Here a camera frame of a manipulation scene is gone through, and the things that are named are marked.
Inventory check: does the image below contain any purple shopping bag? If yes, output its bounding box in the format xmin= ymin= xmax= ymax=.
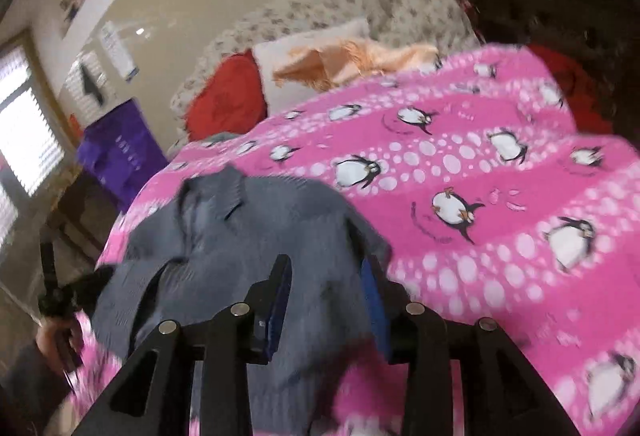
xmin=76 ymin=98 xmax=168 ymax=211

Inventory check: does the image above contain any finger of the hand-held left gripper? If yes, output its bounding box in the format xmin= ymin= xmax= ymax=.
xmin=70 ymin=265 xmax=117 ymax=311

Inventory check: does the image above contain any pink penguin print blanket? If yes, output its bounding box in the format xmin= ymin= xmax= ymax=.
xmin=65 ymin=43 xmax=640 ymax=436

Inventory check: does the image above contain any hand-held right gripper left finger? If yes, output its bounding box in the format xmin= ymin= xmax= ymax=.
xmin=82 ymin=254 xmax=293 ymax=436

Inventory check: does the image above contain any red pillow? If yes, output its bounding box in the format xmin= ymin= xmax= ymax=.
xmin=185 ymin=53 xmax=266 ymax=141

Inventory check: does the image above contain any person's left hand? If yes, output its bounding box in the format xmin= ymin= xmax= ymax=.
xmin=36 ymin=313 xmax=85 ymax=372

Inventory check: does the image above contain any red cloth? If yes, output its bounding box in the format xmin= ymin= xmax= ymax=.
xmin=527 ymin=44 xmax=616 ymax=134

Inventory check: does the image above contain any floral padded headboard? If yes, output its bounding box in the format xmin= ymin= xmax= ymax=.
xmin=169 ymin=0 xmax=476 ymax=141

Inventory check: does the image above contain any peach fringed scarf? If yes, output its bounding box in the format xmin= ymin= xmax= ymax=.
xmin=272 ymin=40 xmax=443 ymax=91

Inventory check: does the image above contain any wooden side table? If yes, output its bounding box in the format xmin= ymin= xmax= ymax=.
xmin=47 ymin=168 xmax=123 ymax=257

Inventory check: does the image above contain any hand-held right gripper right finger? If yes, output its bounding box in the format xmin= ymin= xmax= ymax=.
xmin=359 ymin=255 xmax=583 ymax=436

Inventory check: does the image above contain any white pillow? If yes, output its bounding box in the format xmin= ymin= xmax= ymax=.
xmin=251 ymin=18 xmax=371 ymax=117

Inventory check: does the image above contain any grey pinstriped suit jacket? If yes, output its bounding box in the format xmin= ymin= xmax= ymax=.
xmin=92 ymin=166 xmax=393 ymax=436

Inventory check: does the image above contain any dark carved wooden cabinet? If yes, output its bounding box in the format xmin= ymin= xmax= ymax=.
xmin=450 ymin=0 xmax=636 ymax=137

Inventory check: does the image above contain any dark hanging cloth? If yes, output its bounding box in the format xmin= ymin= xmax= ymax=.
xmin=80 ymin=60 xmax=106 ymax=106

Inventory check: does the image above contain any wall calendar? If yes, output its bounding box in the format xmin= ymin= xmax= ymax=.
xmin=99 ymin=20 xmax=137 ymax=82

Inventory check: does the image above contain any window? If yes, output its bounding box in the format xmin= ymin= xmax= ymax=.
xmin=0 ymin=40 xmax=66 ymax=247

